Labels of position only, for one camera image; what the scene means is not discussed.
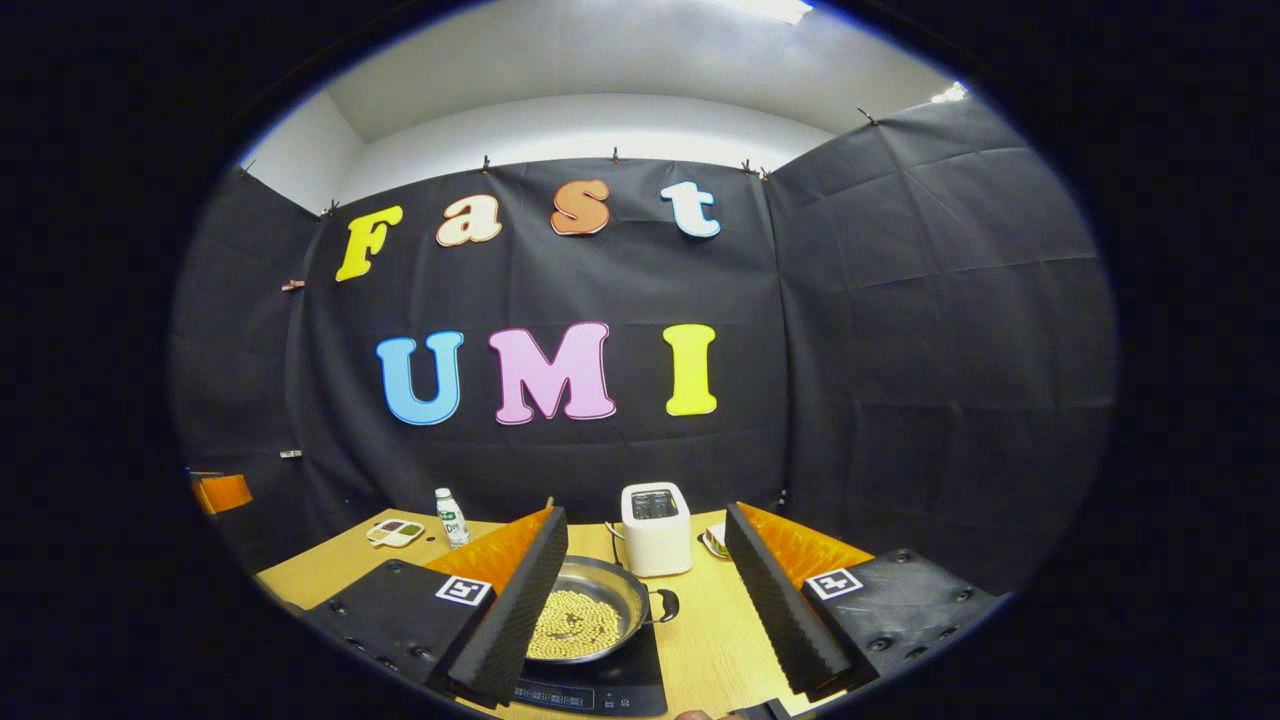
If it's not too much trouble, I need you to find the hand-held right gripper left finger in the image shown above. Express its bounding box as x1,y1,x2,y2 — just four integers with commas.
300,505,569,706

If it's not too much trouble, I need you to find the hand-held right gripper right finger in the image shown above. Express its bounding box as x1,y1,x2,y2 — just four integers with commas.
724,502,1006,701

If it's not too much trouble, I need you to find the steel pot with black handles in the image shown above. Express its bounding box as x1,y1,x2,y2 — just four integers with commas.
527,555,681,666

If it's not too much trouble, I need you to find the black induction cooktop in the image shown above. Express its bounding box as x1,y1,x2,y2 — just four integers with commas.
510,620,669,718

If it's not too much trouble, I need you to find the pile of soybeans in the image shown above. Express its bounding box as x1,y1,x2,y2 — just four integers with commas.
528,590,623,661

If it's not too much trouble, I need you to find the white drink bottle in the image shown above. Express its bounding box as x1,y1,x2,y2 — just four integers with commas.
435,487,471,549

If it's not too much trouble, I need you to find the white divided dish of beans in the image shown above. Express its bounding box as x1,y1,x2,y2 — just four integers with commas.
366,518,426,549

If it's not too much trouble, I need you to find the white toaster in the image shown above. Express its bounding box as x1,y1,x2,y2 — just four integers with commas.
620,482,693,578

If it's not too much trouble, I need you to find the black backdrop cloth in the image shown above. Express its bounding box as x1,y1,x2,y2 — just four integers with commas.
170,95,1116,591

